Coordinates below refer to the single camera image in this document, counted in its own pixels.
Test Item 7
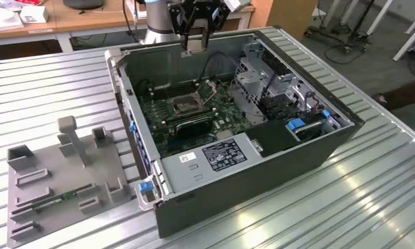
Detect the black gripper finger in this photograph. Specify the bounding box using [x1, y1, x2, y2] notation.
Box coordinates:
[199, 4, 230, 52]
[168, 2, 195, 52]

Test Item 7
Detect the silver metal drive cage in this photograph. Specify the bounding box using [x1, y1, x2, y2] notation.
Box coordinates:
[234, 38, 274, 125]

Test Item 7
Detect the wooden desk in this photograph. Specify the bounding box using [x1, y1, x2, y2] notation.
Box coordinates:
[0, 0, 65, 52]
[51, 0, 256, 51]

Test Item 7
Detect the wooden cabinet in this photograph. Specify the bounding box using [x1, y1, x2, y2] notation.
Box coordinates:
[251, 0, 319, 41]

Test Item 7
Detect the green motherboard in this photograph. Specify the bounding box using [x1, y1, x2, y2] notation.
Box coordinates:
[137, 79, 254, 156]

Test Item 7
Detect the dark round object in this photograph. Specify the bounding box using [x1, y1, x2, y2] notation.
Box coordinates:
[63, 0, 104, 10]

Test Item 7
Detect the black disk bay block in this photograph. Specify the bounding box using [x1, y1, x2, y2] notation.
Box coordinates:
[258, 92, 300, 121]

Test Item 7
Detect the black graphics card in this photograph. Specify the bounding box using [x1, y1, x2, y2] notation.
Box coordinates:
[175, 116, 215, 140]

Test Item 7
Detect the blue disk carrier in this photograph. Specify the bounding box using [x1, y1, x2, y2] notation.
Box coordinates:
[286, 118, 306, 132]

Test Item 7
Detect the black plastic shroud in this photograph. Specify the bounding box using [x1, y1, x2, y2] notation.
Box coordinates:
[243, 120, 300, 159]

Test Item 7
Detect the white box with label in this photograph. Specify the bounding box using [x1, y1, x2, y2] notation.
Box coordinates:
[20, 5, 49, 24]

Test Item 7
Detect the black wheeled stand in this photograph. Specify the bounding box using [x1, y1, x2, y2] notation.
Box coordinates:
[304, 0, 378, 54]

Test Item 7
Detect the plain white box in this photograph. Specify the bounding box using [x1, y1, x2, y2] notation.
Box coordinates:
[0, 10, 24, 33]

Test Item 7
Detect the silver power supply unit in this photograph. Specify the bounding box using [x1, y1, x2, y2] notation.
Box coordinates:
[157, 132, 263, 194]

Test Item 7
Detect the dark grey PC case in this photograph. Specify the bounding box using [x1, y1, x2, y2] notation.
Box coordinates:
[103, 25, 364, 239]

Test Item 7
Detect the grey parts rack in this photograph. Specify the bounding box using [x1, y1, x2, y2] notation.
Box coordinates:
[5, 116, 135, 248]

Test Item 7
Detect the green RAM stick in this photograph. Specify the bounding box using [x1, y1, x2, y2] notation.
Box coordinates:
[31, 183, 92, 211]

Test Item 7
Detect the grey sleeved cable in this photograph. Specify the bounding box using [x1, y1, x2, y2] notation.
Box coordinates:
[199, 52, 242, 81]

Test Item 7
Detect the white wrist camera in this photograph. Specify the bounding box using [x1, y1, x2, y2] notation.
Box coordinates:
[224, 0, 254, 12]

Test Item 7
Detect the black hanging cable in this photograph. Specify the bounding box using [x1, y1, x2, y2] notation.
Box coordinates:
[121, 0, 139, 36]

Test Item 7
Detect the white desk frame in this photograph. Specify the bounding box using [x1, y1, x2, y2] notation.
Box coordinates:
[366, 0, 415, 62]

